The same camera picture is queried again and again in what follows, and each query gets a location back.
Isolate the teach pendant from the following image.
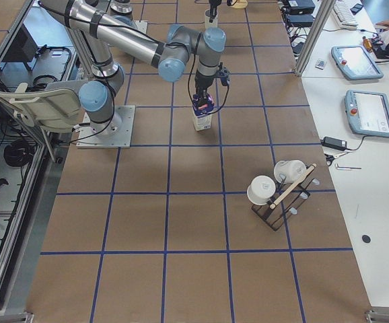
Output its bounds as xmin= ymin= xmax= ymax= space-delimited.
xmin=331 ymin=45 xmax=384 ymax=80
xmin=344 ymin=90 xmax=389 ymax=138

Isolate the far teach pendant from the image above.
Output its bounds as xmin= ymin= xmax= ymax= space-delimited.
xmin=331 ymin=45 xmax=384 ymax=80

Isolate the black power brick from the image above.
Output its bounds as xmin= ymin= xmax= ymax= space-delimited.
xmin=320 ymin=136 xmax=347 ymax=151

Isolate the blue white milk carton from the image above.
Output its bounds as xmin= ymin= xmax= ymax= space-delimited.
xmin=192 ymin=94 xmax=214 ymax=131

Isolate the white cup on rack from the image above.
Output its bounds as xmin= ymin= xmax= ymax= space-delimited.
xmin=274 ymin=160 xmax=306 ymax=184
xmin=247 ymin=175 xmax=276 ymax=206

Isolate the white plastic chair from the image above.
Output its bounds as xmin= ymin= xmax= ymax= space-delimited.
xmin=0 ymin=80 xmax=86 ymax=133

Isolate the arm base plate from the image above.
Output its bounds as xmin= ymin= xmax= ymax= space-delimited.
xmin=75 ymin=105 xmax=136 ymax=149

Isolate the allen key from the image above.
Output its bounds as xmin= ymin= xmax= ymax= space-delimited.
xmin=335 ymin=164 xmax=362 ymax=171

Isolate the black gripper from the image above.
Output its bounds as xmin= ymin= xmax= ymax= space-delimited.
xmin=194 ymin=69 xmax=211 ymax=98

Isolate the white keyboard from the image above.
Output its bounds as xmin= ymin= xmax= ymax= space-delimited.
xmin=331 ymin=0 xmax=359 ymax=30

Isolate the aluminium frame post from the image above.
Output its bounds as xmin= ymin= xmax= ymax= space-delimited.
xmin=294 ymin=0 xmax=335 ymax=77

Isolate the near teach pendant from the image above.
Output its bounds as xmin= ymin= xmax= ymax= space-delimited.
xmin=344 ymin=90 xmax=389 ymax=138

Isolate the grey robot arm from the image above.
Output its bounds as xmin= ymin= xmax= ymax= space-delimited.
xmin=39 ymin=1 xmax=229 ymax=124

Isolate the black metal cup rack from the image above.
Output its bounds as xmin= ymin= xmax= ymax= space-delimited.
xmin=251 ymin=164 xmax=316 ymax=231

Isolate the white ceramic mug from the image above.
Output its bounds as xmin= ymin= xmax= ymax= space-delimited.
xmin=205 ymin=10 xmax=218 ymax=29

